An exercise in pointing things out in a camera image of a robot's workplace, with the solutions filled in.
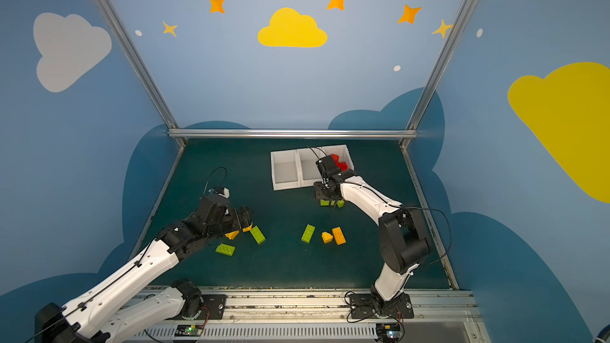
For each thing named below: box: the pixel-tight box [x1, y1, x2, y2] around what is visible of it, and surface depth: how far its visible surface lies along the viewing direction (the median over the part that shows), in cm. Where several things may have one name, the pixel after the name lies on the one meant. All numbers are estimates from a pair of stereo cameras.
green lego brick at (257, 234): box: [249, 225, 267, 245], surface depth 90 cm
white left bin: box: [270, 149, 302, 191], surface depth 109 cm
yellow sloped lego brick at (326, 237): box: [321, 231, 334, 244], surface depth 90 cm
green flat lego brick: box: [215, 242, 236, 257], surface depth 88 cm
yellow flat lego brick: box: [332, 226, 347, 246], surface depth 91 cm
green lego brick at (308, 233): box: [301, 223, 316, 244], surface depth 92 cm
